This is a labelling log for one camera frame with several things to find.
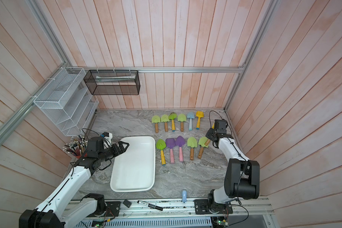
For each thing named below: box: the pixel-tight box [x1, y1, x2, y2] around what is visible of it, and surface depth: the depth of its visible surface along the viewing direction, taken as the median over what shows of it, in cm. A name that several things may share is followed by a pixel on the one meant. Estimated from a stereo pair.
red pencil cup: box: [62, 135, 88, 160], surface depth 81 cm
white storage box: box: [109, 136, 156, 193], surface depth 87 cm
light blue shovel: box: [186, 111, 195, 131], surface depth 116 cm
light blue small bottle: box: [181, 189, 188, 204], surface depth 78 cm
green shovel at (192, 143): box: [187, 136, 198, 161], surface depth 100 cm
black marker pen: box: [137, 200, 164, 211], surface depth 76 cm
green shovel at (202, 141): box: [197, 136, 209, 159], surface depth 99 cm
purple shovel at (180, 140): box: [175, 135, 186, 162], surface depth 100 cm
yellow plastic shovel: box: [195, 110, 204, 130], surface depth 116 cm
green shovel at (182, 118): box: [177, 113, 187, 133], surface depth 114 cm
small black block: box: [122, 199, 132, 209], surface depth 77 cm
